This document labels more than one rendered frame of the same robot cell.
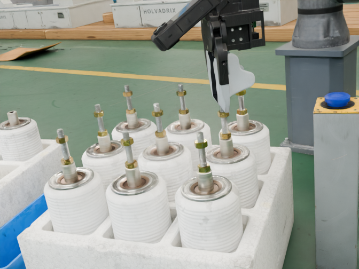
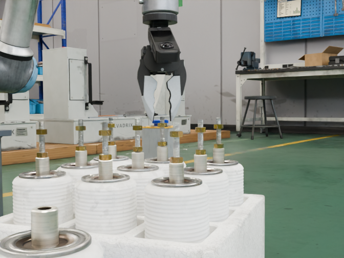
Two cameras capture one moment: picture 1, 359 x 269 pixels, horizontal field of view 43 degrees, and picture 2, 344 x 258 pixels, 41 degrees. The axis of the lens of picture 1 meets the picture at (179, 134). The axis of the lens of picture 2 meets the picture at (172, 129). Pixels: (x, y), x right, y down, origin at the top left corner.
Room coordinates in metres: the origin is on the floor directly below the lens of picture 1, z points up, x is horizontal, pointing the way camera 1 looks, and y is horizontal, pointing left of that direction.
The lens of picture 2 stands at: (0.72, 0.86, 0.37)
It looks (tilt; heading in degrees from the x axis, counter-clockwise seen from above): 3 degrees down; 267
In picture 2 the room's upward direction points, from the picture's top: straight up
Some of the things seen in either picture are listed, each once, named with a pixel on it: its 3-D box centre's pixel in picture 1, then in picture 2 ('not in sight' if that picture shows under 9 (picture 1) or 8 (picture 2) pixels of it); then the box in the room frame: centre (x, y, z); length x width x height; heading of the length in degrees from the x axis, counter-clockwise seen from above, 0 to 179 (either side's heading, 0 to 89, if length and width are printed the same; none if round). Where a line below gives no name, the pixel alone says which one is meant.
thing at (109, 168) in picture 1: (114, 191); (106, 236); (0.80, 0.14, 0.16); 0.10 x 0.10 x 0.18
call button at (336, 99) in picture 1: (337, 101); (160, 123); (0.70, -0.26, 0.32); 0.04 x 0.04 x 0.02
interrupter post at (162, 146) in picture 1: (162, 144); (137, 161); (0.75, 0.03, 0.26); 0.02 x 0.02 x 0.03
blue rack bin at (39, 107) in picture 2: not in sight; (40, 106); (2.31, -5.83, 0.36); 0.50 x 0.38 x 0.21; 141
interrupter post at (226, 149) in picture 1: (226, 147); (162, 154); (0.70, -0.08, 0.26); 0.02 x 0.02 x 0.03
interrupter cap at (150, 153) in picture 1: (163, 151); (137, 168); (0.75, 0.03, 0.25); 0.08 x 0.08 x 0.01
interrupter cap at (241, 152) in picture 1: (227, 153); (162, 160); (0.70, -0.08, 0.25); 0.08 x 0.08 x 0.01
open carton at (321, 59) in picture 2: not in sight; (320, 58); (-1.19, -4.26, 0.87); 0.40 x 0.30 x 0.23; 126
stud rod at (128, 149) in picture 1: (129, 153); (200, 141); (0.64, 0.08, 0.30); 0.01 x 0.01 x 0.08
